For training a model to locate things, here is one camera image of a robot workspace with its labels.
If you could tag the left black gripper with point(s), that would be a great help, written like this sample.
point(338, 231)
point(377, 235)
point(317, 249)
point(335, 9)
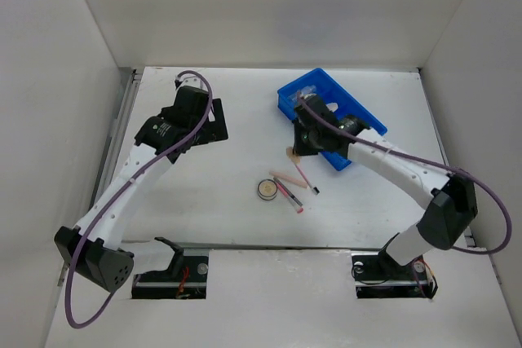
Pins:
point(214, 130)

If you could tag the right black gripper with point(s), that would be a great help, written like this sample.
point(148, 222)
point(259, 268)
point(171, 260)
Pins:
point(299, 147)

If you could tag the beige makeup sponge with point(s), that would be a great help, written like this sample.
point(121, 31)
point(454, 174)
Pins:
point(295, 158)

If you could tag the clear plastic bottle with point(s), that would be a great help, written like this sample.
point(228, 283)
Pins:
point(303, 92)

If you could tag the round white powder puff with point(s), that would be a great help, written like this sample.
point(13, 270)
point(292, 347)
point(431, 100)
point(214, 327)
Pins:
point(332, 106)

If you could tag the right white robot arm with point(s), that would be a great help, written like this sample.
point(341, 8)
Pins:
point(448, 200)

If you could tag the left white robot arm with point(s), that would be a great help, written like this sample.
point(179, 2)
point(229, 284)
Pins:
point(94, 247)

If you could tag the pink thick makeup stick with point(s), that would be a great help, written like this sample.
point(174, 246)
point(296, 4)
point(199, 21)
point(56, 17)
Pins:
point(289, 179)

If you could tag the blue plastic organizer bin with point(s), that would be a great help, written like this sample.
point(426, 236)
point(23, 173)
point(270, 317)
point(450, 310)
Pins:
point(331, 92)

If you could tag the thin pink mascara brush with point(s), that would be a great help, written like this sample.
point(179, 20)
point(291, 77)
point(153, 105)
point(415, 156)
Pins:
point(313, 188)

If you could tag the grey pink lip pencil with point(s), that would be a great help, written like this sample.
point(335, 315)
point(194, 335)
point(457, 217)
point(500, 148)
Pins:
point(297, 205)

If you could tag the round compact powder jar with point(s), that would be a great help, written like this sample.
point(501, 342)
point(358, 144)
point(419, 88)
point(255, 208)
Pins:
point(267, 189)

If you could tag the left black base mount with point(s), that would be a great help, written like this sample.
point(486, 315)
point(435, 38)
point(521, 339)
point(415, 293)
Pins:
point(184, 279)

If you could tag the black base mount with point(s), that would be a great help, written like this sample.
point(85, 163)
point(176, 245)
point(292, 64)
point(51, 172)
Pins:
point(184, 279)
point(374, 279)

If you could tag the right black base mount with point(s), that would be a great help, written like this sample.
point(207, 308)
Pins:
point(374, 279)

